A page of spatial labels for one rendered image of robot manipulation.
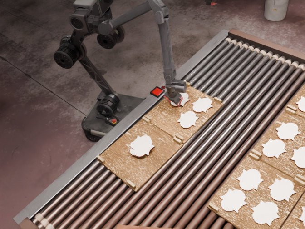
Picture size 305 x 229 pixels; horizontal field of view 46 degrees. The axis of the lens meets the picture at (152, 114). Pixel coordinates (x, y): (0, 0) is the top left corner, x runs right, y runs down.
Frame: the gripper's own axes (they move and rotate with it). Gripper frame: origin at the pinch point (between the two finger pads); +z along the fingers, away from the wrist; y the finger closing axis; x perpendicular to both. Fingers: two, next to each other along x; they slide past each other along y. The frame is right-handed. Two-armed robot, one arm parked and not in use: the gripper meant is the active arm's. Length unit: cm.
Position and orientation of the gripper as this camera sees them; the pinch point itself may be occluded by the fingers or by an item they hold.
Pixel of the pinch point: (174, 102)
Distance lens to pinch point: 237.2
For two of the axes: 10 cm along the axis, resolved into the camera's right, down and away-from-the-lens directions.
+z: 2.1, 5.7, 7.9
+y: 7.2, 4.6, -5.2
